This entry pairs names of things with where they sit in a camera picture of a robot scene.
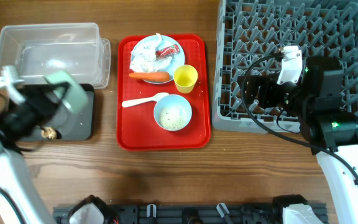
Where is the red snack wrapper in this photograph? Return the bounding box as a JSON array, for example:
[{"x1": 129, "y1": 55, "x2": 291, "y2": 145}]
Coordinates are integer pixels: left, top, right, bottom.
[{"x1": 155, "y1": 44, "x2": 181, "y2": 59}]

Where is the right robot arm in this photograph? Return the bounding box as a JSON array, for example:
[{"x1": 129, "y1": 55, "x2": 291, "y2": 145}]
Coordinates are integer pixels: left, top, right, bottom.
[{"x1": 241, "y1": 54, "x2": 358, "y2": 223}]

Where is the white plastic spoon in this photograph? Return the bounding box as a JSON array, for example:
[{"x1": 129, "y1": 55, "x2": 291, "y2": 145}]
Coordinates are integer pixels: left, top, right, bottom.
[{"x1": 121, "y1": 92, "x2": 168, "y2": 108}]

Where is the orange carrot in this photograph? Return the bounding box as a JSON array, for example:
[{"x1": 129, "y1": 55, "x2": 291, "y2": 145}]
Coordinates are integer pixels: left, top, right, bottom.
[{"x1": 129, "y1": 72, "x2": 170, "y2": 82}]

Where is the clear plastic waste bin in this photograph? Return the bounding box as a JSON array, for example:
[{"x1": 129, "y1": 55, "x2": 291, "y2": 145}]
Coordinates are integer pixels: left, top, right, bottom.
[{"x1": 0, "y1": 22, "x2": 111, "y2": 89}]

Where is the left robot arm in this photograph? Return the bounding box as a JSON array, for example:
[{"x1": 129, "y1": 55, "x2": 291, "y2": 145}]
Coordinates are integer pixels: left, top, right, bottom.
[{"x1": 0, "y1": 82, "x2": 70, "y2": 223}]

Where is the black waste tray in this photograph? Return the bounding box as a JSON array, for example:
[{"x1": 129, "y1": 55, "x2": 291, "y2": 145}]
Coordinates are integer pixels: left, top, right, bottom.
[{"x1": 9, "y1": 84, "x2": 94, "y2": 141}]

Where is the brown food scrap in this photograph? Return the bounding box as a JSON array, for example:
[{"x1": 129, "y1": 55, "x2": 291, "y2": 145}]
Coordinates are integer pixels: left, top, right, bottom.
[{"x1": 41, "y1": 127, "x2": 58, "y2": 140}]

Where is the white napkin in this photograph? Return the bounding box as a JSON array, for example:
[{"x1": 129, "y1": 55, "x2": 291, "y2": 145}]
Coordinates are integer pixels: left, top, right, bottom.
[{"x1": 129, "y1": 33, "x2": 173, "y2": 73}]

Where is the light blue plate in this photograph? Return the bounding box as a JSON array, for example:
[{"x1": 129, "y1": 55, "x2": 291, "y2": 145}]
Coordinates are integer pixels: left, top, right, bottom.
[{"x1": 131, "y1": 35, "x2": 185, "y2": 84}]

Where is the yellow plastic cup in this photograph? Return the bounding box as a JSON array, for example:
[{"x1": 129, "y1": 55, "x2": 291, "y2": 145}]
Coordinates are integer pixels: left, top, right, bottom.
[{"x1": 173, "y1": 65, "x2": 198, "y2": 94}]

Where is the green bowl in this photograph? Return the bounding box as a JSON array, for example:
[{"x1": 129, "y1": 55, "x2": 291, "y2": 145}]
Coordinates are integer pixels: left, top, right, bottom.
[{"x1": 44, "y1": 70, "x2": 89, "y2": 114}]

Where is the light blue bowl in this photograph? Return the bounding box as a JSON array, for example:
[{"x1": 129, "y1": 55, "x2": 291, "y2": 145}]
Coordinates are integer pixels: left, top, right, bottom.
[{"x1": 154, "y1": 94, "x2": 193, "y2": 131}]

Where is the right black cable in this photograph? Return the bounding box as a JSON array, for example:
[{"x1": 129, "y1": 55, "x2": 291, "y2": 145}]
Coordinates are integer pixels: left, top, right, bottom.
[{"x1": 240, "y1": 52, "x2": 358, "y2": 224}]

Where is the red serving tray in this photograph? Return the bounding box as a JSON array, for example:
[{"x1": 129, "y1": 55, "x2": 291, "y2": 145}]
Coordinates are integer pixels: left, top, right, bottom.
[{"x1": 116, "y1": 34, "x2": 211, "y2": 151}]

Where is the grey dishwasher rack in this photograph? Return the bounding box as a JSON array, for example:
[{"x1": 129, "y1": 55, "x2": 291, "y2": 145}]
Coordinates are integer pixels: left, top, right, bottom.
[{"x1": 212, "y1": 0, "x2": 358, "y2": 134}]

